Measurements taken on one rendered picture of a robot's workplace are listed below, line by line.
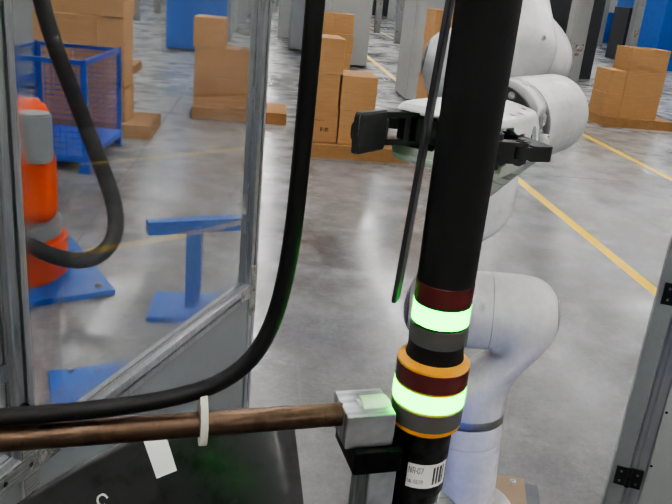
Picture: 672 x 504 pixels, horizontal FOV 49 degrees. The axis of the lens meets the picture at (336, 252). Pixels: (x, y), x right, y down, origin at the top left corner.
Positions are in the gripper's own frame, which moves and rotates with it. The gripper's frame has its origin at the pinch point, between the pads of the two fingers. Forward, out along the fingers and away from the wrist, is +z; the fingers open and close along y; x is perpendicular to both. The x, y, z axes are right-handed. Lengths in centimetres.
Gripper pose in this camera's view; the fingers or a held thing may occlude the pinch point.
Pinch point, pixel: (412, 142)
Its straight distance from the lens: 55.2
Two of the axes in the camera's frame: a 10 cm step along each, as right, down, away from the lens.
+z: -5.6, 2.2, -8.0
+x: 1.0, -9.4, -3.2
